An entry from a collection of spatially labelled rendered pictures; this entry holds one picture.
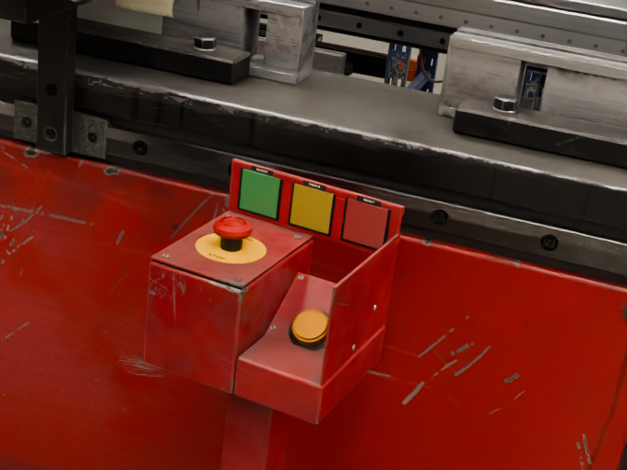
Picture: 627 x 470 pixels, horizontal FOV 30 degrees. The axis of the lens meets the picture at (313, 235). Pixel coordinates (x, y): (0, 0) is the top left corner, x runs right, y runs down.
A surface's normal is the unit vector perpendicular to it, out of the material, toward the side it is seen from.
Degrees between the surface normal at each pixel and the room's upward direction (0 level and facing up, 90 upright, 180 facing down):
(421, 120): 0
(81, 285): 90
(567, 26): 90
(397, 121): 0
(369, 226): 90
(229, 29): 90
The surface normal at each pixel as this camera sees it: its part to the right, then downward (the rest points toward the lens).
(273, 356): 0.11, -0.91
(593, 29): -0.32, 0.34
